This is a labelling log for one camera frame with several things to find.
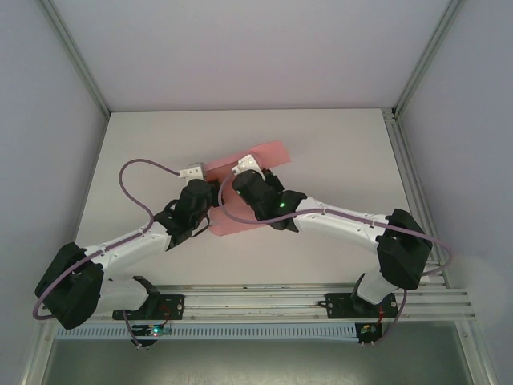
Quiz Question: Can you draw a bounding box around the circuit board with green light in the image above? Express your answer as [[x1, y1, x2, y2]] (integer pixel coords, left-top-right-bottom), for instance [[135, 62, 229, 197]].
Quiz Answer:
[[134, 322, 173, 338]]

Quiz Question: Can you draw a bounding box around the aluminium side rail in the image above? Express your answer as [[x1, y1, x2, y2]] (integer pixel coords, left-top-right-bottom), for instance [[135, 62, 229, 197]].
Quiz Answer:
[[382, 107, 449, 288]]

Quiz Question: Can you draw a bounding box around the white slotted cable duct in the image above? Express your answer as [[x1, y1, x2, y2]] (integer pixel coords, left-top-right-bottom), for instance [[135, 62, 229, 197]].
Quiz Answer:
[[55, 323, 358, 341]]

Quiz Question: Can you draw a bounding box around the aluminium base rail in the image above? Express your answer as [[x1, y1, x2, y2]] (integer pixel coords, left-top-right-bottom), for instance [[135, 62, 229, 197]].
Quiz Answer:
[[95, 282, 479, 322]]

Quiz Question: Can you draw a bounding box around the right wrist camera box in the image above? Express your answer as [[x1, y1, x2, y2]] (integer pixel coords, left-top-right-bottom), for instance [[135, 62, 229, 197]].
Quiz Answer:
[[230, 153, 269, 180]]

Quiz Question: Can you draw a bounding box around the pink cloth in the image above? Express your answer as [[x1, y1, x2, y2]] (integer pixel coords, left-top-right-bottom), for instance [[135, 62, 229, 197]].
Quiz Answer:
[[203, 140, 293, 237]]

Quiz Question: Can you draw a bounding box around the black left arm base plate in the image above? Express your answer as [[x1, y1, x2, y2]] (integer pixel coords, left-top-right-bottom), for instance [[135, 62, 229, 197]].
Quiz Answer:
[[111, 294, 187, 322]]

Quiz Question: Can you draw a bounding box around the aluminium frame post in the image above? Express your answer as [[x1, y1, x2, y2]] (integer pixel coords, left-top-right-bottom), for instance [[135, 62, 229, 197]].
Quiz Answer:
[[38, 0, 111, 121], [391, 0, 462, 120]]

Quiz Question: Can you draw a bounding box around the aluminium frame leg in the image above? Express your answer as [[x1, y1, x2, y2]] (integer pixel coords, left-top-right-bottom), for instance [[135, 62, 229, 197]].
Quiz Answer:
[[18, 320, 55, 385], [455, 320, 495, 385]]

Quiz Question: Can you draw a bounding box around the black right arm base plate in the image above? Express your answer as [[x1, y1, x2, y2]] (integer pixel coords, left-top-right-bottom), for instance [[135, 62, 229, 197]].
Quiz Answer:
[[319, 292, 397, 321]]

